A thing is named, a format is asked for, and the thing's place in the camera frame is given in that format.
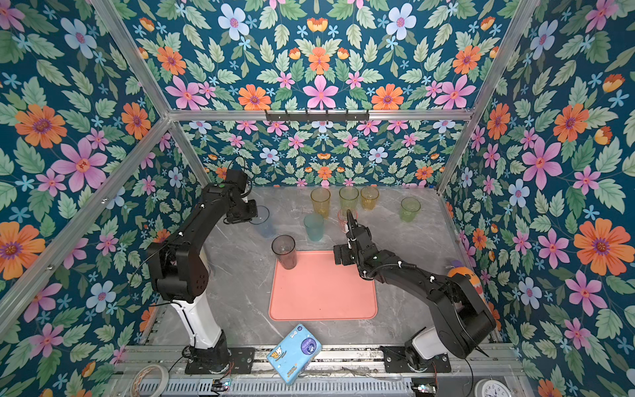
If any blue translucent plastic cup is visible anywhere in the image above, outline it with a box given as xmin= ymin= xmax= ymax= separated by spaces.
xmin=250 ymin=205 xmax=275 ymax=238

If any dark grey plastic cup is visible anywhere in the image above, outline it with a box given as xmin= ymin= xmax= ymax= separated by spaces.
xmin=271 ymin=235 xmax=297 ymax=270

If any pink rectangular tray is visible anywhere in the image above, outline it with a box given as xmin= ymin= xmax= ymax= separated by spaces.
xmin=269 ymin=251 xmax=378 ymax=323

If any clear plastic cup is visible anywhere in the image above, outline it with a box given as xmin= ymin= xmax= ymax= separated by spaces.
xmin=287 ymin=199 xmax=304 ymax=220

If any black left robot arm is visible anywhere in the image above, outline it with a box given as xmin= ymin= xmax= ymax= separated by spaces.
xmin=147 ymin=169 xmax=258 ymax=374

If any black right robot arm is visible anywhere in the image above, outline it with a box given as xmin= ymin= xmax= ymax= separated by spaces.
xmin=333 ymin=210 xmax=496 ymax=361

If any pink plastic cup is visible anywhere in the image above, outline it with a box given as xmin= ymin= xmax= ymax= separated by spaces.
xmin=337 ymin=210 xmax=347 ymax=233

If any olive green plastic cup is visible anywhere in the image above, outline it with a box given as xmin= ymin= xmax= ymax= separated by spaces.
xmin=338 ymin=186 xmax=360 ymax=213

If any amber plastic cup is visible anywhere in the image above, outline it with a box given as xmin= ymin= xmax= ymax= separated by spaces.
xmin=360 ymin=186 xmax=380 ymax=211

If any teal plastic cup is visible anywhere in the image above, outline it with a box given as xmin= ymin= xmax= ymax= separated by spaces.
xmin=304 ymin=213 xmax=324 ymax=242

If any yellow plastic cup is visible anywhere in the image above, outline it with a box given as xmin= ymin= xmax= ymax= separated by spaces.
xmin=310 ymin=187 xmax=331 ymax=218

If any light green plastic cup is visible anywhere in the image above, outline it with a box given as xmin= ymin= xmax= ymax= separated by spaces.
xmin=400 ymin=197 xmax=421 ymax=223

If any orange plush toy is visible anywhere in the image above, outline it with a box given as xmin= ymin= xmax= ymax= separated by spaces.
xmin=447 ymin=266 xmax=481 ymax=288

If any blue cartoon box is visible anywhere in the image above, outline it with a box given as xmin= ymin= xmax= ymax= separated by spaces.
xmin=266 ymin=324 xmax=322 ymax=385

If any white clock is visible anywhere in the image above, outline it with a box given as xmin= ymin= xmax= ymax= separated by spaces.
xmin=474 ymin=379 xmax=513 ymax=397

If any clear tape roll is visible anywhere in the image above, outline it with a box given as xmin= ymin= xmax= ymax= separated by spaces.
xmin=129 ymin=364 xmax=170 ymax=397

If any black hook rail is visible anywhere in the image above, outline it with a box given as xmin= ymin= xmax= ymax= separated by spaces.
xmin=265 ymin=110 xmax=370 ymax=122

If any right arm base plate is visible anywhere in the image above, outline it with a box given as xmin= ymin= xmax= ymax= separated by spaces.
xmin=380 ymin=346 xmax=451 ymax=374

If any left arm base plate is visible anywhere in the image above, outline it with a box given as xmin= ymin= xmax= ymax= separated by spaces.
xmin=185 ymin=347 xmax=256 ymax=375

